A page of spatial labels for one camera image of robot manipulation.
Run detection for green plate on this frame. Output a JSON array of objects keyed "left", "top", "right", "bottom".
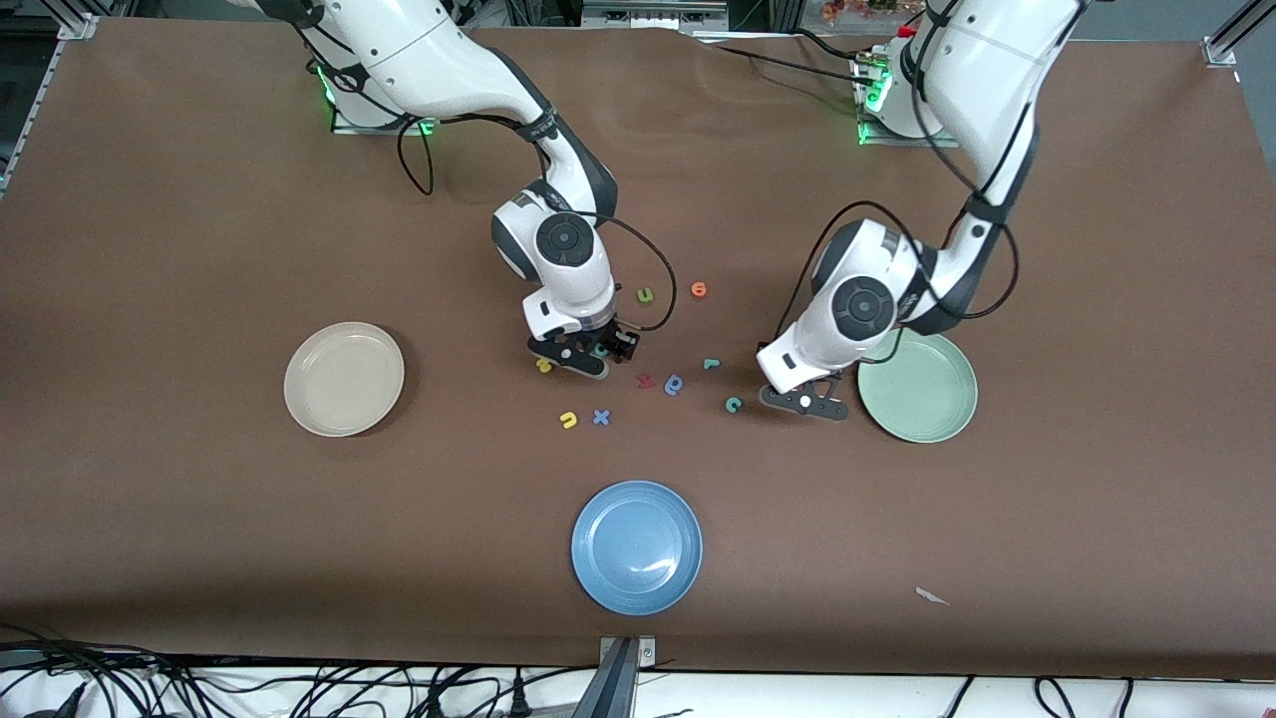
[{"left": 855, "top": 329, "right": 979, "bottom": 444}]

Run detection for blue plate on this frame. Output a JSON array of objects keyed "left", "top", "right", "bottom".
[{"left": 570, "top": 480, "right": 704, "bottom": 616}]

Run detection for beige plate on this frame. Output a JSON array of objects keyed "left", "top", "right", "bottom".
[{"left": 283, "top": 321, "right": 407, "bottom": 438}]

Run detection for orange flowers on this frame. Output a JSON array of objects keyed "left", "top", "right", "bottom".
[{"left": 820, "top": 0, "right": 923, "bottom": 25}]

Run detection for aluminium corner profile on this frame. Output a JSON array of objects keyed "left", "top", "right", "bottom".
[
  {"left": 1201, "top": 0, "right": 1276, "bottom": 69},
  {"left": 0, "top": 0, "right": 101, "bottom": 190}
]

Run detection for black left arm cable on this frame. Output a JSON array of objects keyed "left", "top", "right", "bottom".
[{"left": 776, "top": 0, "right": 1020, "bottom": 345}]

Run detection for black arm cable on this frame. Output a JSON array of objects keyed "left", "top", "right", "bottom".
[
  {"left": 397, "top": 100, "right": 679, "bottom": 333},
  {"left": 776, "top": 0, "right": 1020, "bottom": 345}
]

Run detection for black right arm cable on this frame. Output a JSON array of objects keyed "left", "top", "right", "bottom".
[{"left": 397, "top": 100, "right": 679, "bottom": 333}]

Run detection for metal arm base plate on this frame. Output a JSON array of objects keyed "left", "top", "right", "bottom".
[
  {"left": 331, "top": 60, "right": 441, "bottom": 137},
  {"left": 855, "top": 50, "right": 964, "bottom": 150}
]

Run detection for black cable across table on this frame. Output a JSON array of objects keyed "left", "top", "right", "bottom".
[{"left": 698, "top": 30, "right": 870, "bottom": 86}]

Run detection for aluminium frame profile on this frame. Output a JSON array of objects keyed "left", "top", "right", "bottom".
[{"left": 581, "top": 0, "right": 731, "bottom": 33}]

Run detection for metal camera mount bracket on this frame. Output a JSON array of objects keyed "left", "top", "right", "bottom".
[{"left": 573, "top": 635, "right": 658, "bottom": 718}]

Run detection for thick black floor cable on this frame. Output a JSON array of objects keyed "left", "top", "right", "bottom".
[{"left": 0, "top": 623, "right": 200, "bottom": 718}]

